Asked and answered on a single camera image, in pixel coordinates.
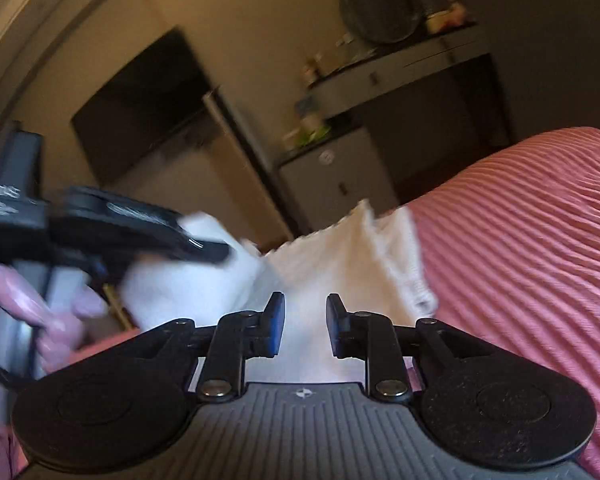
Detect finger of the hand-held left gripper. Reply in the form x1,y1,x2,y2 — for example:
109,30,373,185
50,186,231,267

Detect person's left hand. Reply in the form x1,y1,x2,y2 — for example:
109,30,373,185
0,262,108,378

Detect stuffed toys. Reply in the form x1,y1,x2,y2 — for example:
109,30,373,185
426,0,478,36

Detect grey dresser with drawers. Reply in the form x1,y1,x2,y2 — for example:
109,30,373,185
307,24,511,196

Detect pale round tub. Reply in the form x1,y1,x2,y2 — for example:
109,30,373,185
281,129,305,153

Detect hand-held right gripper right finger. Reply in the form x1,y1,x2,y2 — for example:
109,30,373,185
326,293,461,401

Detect green plate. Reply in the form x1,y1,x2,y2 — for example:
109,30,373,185
292,125,333,146

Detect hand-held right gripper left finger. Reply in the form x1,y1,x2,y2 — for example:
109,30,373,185
147,291,287,402

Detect blue lidded jar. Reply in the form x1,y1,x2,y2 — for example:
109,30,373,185
295,97,325,133

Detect pink ribbed blanket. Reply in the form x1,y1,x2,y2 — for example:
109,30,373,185
0,126,600,480

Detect white ribbed sweater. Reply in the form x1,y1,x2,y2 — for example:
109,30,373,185
120,199,439,391

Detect black television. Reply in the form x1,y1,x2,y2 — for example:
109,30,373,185
70,27,218,188

